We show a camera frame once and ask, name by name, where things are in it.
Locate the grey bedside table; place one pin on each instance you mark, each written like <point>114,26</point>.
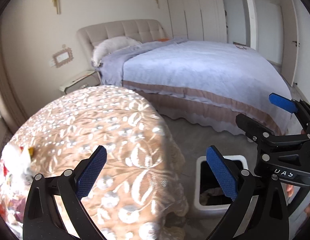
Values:
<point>90,78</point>

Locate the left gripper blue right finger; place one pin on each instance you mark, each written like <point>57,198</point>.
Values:
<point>240,187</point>

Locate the lavender bed cover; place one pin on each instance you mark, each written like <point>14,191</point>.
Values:
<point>206,83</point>

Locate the framed wall switch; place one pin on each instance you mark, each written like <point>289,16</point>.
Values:
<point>62,57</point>

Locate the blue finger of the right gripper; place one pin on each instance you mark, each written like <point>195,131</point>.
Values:
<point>301,109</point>
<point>263,135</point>

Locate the person's right hand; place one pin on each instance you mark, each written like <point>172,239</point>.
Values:
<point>290,192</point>

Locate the white door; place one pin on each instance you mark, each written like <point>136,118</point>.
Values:
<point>278,35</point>

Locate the beige tufted bed headboard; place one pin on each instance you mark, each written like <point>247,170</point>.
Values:
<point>143,30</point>

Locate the white pillow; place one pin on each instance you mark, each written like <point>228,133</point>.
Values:
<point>109,46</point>

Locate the beige wardrobe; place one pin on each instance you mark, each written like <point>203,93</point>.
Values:
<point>198,20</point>

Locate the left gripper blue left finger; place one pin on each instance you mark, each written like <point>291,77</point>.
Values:
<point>75,184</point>

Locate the white printed plastic bag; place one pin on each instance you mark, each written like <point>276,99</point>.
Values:
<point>17,161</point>

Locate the pink wrapper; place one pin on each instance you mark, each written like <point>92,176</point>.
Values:
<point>12,201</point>

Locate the embroidered tan tablecloth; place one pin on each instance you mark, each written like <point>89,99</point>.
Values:
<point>138,186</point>

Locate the yellow wrapper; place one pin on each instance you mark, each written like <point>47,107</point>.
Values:
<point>31,151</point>

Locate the plain wall socket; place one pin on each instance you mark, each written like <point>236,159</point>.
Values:
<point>51,63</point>

